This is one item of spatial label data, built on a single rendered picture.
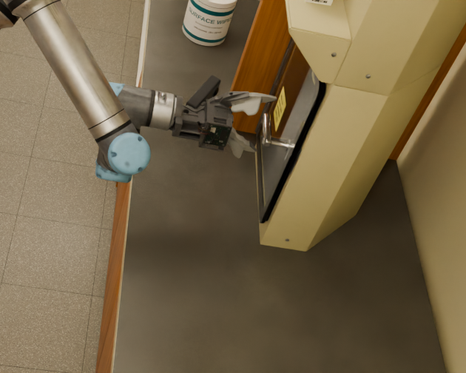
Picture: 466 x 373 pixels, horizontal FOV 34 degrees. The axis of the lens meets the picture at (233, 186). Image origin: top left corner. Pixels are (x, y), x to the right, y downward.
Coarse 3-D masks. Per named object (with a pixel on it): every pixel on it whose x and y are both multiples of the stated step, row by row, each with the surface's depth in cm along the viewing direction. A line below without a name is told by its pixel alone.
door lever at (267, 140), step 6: (264, 114) 162; (264, 120) 160; (270, 120) 161; (264, 126) 159; (270, 126) 159; (264, 132) 158; (270, 132) 158; (264, 138) 156; (270, 138) 156; (264, 144) 156; (270, 144) 156; (276, 144) 157; (282, 144) 157
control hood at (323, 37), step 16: (288, 0) 136; (304, 0) 138; (336, 0) 141; (288, 16) 133; (304, 16) 134; (320, 16) 135; (336, 16) 137; (288, 32) 132; (304, 32) 131; (320, 32) 132; (336, 32) 133; (304, 48) 134; (320, 48) 134; (336, 48) 134; (320, 64) 136; (336, 64) 136; (320, 80) 139
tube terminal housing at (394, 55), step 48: (384, 0) 127; (432, 0) 127; (384, 48) 134; (432, 48) 142; (336, 96) 142; (384, 96) 142; (336, 144) 150; (384, 144) 162; (288, 192) 160; (336, 192) 160; (288, 240) 171
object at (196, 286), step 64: (256, 0) 242; (192, 64) 211; (192, 192) 178; (256, 192) 183; (384, 192) 196; (128, 256) 160; (192, 256) 165; (256, 256) 170; (320, 256) 175; (384, 256) 180; (128, 320) 150; (192, 320) 154; (256, 320) 158; (320, 320) 162; (384, 320) 167
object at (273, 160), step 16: (288, 64) 169; (304, 64) 156; (288, 80) 167; (304, 80) 154; (288, 96) 164; (304, 96) 151; (320, 96) 143; (272, 112) 176; (288, 112) 161; (304, 112) 149; (272, 128) 173; (288, 128) 159; (304, 128) 148; (288, 144) 156; (272, 160) 168; (288, 160) 154; (272, 176) 165; (272, 192) 162
